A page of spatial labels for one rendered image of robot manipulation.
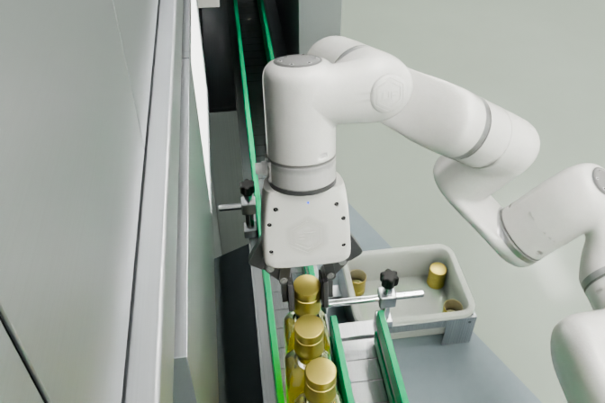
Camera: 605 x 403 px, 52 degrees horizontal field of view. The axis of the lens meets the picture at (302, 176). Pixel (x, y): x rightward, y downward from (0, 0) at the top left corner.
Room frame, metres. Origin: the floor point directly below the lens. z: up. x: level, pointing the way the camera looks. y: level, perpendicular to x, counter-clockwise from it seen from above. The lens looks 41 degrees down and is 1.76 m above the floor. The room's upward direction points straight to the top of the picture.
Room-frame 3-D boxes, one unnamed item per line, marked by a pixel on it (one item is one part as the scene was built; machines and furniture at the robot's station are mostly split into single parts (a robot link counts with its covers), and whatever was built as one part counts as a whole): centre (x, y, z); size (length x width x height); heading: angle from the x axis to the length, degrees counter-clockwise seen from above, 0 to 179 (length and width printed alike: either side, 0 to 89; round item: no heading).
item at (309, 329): (0.42, -0.01, 1.14); 0.04 x 0.04 x 0.04
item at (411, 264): (0.75, -0.19, 0.80); 0.22 x 0.17 x 0.09; 97
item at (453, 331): (0.74, -0.17, 0.79); 0.27 x 0.17 x 0.08; 97
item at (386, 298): (0.62, -0.11, 0.95); 0.17 x 0.03 x 0.12; 97
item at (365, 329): (0.62, -0.09, 0.85); 0.09 x 0.04 x 0.07; 97
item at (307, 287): (0.48, -0.01, 1.14); 0.04 x 0.04 x 0.04
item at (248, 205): (0.83, 0.12, 0.94); 0.07 x 0.04 x 0.13; 97
